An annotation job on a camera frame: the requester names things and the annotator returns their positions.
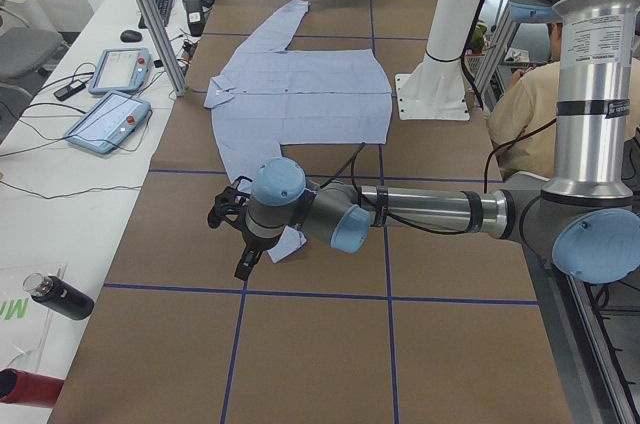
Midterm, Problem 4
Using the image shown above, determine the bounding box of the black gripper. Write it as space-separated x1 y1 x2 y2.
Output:
234 224 280 279

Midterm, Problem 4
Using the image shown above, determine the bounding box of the light blue striped shirt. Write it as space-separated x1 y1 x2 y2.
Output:
205 0 392 261

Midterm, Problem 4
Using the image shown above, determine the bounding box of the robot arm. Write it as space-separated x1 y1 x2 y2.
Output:
231 0 639 284

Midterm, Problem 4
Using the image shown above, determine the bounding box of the black box with label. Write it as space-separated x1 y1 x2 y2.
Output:
182 0 206 37

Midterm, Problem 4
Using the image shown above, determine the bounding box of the black computer mouse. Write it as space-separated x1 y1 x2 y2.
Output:
120 29 142 43

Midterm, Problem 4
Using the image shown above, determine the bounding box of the black water bottle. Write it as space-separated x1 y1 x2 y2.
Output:
23 273 94 320

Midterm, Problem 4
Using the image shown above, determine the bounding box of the near blue teach pendant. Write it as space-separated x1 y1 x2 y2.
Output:
63 91 151 155

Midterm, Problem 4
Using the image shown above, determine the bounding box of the blue teach pendant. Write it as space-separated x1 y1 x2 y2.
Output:
87 47 153 95
63 91 151 155

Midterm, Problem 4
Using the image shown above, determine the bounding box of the far blue teach pendant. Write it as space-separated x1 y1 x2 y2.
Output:
87 47 153 95

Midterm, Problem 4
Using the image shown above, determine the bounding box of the red cylinder bottle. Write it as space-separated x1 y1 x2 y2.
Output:
1 368 65 408

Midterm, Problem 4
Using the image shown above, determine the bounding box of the person in beige shirt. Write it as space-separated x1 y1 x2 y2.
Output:
486 21 640 180

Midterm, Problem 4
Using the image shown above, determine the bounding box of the grey office chair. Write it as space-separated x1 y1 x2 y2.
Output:
1 0 69 99

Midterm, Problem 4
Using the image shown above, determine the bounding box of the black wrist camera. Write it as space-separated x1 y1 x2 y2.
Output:
207 176 252 231

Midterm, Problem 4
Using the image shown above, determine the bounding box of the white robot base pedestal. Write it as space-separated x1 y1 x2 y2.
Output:
395 0 484 121

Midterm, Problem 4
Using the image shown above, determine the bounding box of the aluminium frame post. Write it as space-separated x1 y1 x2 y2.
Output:
136 0 187 97

